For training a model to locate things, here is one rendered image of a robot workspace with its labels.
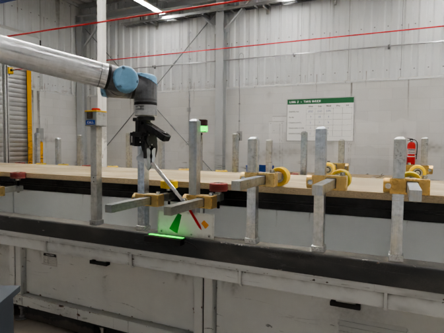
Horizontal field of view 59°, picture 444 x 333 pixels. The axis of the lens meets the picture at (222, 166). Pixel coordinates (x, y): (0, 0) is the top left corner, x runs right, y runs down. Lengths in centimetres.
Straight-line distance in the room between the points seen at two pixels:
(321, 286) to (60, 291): 156
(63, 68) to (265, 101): 785
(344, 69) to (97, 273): 731
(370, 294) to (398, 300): 9
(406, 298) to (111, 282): 145
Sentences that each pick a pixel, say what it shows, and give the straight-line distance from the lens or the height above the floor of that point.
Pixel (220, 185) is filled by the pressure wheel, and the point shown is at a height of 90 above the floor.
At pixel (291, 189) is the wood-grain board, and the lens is 163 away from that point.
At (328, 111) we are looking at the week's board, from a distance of 865.
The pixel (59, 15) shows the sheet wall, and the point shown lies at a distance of 1194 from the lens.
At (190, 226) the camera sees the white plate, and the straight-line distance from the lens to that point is 159.
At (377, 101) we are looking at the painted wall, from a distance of 858.
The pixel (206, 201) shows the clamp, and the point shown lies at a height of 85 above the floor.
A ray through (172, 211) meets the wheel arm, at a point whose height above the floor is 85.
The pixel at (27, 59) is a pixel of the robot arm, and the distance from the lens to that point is 138.
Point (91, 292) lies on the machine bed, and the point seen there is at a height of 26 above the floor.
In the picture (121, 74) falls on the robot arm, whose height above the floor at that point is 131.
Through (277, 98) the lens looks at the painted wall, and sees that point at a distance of 896.
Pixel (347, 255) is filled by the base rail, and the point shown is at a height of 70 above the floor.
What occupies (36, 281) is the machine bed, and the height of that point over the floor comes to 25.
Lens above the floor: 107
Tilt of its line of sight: 3 degrees down
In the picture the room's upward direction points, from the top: 1 degrees clockwise
